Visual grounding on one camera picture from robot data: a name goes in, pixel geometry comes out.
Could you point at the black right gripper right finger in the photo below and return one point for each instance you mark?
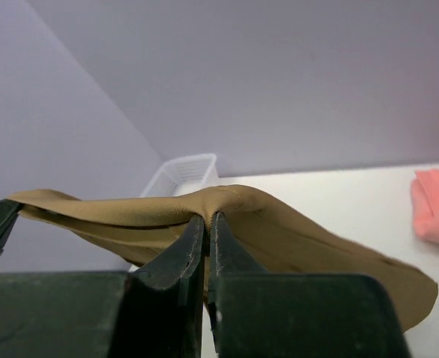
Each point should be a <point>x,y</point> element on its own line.
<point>256,313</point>

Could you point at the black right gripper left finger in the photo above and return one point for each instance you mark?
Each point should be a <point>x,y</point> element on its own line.
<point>155,311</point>

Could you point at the pink skirt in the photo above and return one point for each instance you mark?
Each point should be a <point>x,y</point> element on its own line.
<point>425,203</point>

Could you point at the white plastic bin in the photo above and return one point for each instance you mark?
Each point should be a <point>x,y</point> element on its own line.
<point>183,175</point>

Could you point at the olive brown skirt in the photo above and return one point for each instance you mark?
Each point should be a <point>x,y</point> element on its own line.
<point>275,234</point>

